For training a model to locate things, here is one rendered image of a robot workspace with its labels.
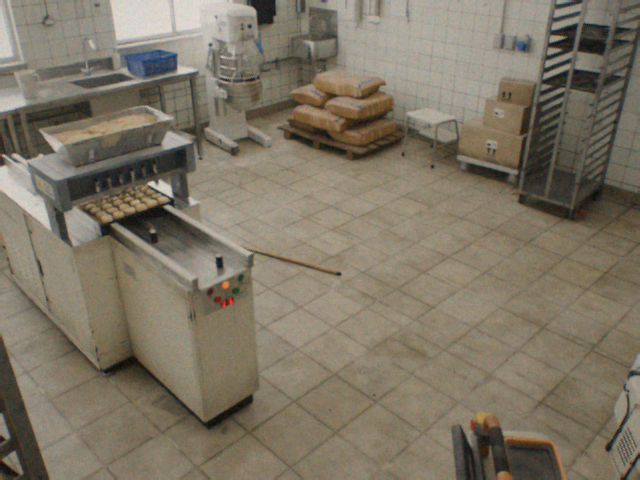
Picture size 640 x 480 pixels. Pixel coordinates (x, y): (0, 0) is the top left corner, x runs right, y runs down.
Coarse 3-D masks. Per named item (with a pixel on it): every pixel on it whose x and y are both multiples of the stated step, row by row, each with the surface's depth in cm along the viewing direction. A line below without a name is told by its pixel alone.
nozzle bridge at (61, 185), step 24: (168, 144) 305; (192, 144) 308; (48, 168) 277; (72, 168) 277; (96, 168) 277; (120, 168) 294; (168, 168) 312; (192, 168) 314; (48, 192) 277; (72, 192) 281; (96, 192) 286; (48, 216) 290
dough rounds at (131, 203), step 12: (120, 192) 316; (132, 192) 316; (144, 192) 319; (156, 192) 321; (84, 204) 304; (96, 204) 308; (108, 204) 304; (120, 204) 304; (132, 204) 304; (144, 204) 306; (156, 204) 307; (96, 216) 294; (108, 216) 292; (120, 216) 294
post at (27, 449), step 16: (0, 336) 94; (0, 352) 95; (0, 368) 95; (0, 384) 96; (16, 384) 99; (0, 400) 99; (16, 400) 100; (16, 416) 101; (16, 432) 102; (32, 432) 104; (16, 448) 105; (32, 448) 105; (32, 464) 106
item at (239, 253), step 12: (168, 216) 307; (180, 216) 297; (192, 228) 292; (204, 228) 286; (204, 240) 288; (216, 240) 279; (228, 240) 276; (228, 252) 275; (240, 252) 267; (252, 264) 267
